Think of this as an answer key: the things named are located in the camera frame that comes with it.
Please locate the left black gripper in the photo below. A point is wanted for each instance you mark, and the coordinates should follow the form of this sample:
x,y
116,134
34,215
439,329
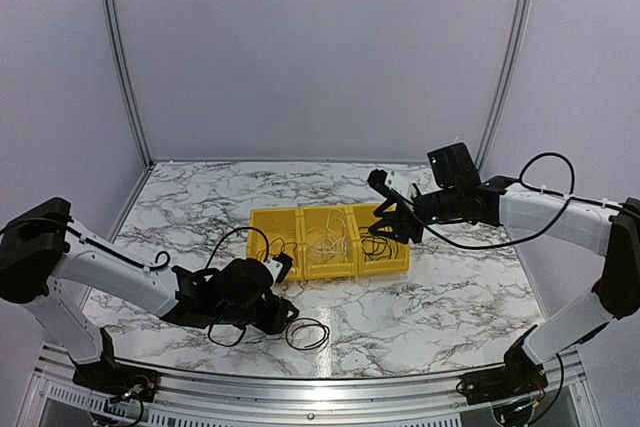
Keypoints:
x,y
277,321

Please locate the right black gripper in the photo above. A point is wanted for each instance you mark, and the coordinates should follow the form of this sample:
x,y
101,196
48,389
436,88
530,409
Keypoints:
x,y
402,226

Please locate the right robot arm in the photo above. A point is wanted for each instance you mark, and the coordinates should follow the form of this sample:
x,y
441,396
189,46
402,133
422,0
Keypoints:
x,y
607,229

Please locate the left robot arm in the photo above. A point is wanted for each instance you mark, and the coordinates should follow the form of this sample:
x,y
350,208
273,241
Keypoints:
x,y
45,246

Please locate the yellow bin right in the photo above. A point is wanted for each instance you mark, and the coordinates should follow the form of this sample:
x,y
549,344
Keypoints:
x,y
377,255

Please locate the yellow bin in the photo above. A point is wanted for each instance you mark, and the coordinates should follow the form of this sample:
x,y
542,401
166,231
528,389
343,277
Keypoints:
x,y
282,230
329,242
377,255

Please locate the yellow bin middle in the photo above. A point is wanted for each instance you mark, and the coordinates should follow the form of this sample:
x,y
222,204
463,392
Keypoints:
x,y
329,242

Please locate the yellow bin left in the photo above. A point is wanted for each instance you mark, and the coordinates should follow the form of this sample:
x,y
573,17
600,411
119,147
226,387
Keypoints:
x,y
282,230

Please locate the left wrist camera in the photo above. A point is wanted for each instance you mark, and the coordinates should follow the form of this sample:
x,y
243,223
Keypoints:
x,y
279,267

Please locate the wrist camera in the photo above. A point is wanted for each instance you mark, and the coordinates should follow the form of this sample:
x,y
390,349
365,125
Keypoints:
x,y
279,267
391,185

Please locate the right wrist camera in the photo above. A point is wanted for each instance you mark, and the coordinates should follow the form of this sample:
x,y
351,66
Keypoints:
x,y
391,185

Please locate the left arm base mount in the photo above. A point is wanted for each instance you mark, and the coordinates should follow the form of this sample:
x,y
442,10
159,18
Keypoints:
x,y
124,395

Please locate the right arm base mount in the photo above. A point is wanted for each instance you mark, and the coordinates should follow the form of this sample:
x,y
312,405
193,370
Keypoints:
x,y
513,400

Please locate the right aluminium frame post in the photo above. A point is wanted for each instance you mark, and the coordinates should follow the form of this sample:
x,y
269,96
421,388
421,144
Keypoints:
x,y
514,42

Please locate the aluminium frame post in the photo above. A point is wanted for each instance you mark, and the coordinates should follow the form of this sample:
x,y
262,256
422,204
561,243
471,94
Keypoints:
x,y
514,42
126,84

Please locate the left aluminium frame post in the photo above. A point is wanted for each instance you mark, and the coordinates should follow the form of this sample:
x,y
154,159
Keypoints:
x,y
126,84

